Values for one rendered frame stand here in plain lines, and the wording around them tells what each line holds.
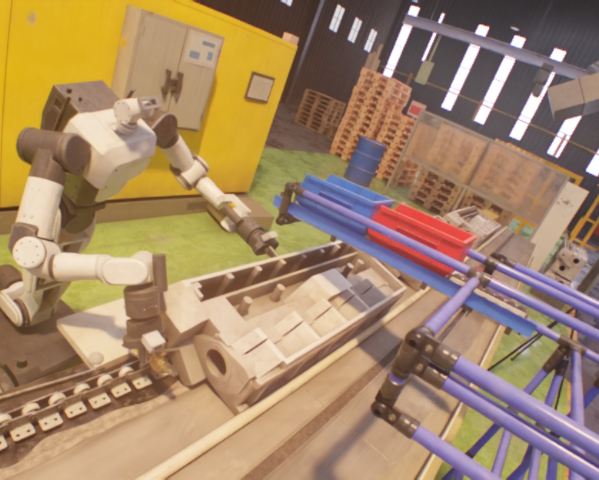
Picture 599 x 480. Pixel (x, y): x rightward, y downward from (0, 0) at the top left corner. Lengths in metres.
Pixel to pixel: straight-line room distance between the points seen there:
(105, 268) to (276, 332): 0.53
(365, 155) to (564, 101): 3.51
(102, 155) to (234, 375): 0.70
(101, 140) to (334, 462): 1.11
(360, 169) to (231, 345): 6.88
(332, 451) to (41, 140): 1.14
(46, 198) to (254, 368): 0.68
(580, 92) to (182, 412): 7.23
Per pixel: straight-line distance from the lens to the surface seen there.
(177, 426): 1.09
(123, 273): 0.97
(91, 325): 1.24
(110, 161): 1.17
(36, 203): 1.07
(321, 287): 1.40
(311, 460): 1.14
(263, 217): 3.88
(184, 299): 1.09
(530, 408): 0.62
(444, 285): 1.19
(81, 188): 1.28
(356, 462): 1.21
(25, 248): 1.04
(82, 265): 1.02
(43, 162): 1.09
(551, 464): 1.38
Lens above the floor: 1.63
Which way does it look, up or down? 25 degrees down
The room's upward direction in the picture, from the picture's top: 22 degrees clockwise
